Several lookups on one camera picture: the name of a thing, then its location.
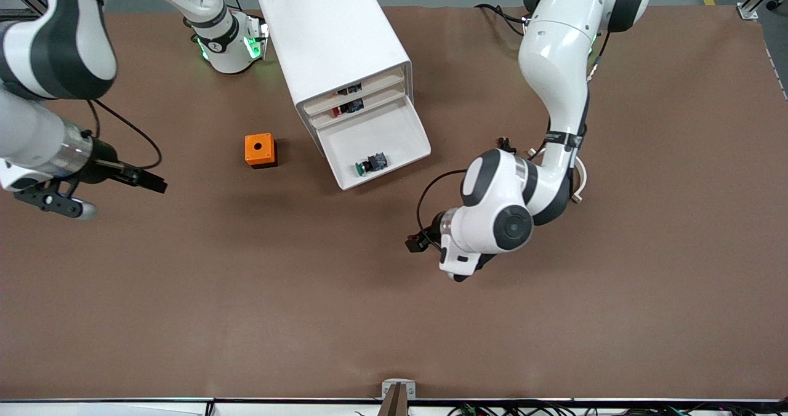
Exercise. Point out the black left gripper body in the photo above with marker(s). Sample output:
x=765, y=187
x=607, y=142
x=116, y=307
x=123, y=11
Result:
x=433, y=230

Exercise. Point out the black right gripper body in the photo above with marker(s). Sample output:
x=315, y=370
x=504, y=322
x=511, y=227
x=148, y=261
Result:
x=104, y=164

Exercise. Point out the green push button switch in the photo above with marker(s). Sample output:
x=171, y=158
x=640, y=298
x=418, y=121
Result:
x=372, y=164

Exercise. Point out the white drawer holding green button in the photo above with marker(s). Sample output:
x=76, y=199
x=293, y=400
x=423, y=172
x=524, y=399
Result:
x=369, y=133

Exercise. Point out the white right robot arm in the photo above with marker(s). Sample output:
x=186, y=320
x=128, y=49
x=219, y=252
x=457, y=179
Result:
x=61, y=47

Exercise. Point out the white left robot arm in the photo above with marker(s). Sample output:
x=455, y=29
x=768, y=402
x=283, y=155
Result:
x=560, y=65

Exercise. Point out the white drawer with red button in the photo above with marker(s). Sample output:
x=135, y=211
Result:
x=381, y=100

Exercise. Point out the white drawer cabinet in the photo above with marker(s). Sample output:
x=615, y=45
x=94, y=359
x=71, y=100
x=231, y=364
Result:
x=332, y=34

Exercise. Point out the white curved pipe clamp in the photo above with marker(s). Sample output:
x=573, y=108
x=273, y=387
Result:
x=578, y=198

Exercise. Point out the white board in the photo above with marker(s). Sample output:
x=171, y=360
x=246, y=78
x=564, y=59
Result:
x=92, y=410

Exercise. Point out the orange button enclosure box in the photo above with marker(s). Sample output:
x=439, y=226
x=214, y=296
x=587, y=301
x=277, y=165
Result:
x=258, y=148

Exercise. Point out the black white-faced switch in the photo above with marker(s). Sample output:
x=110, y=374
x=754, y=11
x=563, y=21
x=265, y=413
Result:
x=505, y=142

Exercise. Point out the grey metal bracket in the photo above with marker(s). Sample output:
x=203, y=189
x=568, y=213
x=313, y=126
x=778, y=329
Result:
x=388, y=390

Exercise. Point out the red push button switch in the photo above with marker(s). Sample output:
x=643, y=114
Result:
x=337, y=111

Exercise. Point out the white drawer with black switch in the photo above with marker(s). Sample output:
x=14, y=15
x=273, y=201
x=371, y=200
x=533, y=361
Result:
x=375, y=88

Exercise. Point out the black blue switch part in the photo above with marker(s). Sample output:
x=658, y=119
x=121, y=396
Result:
x=349, y=88

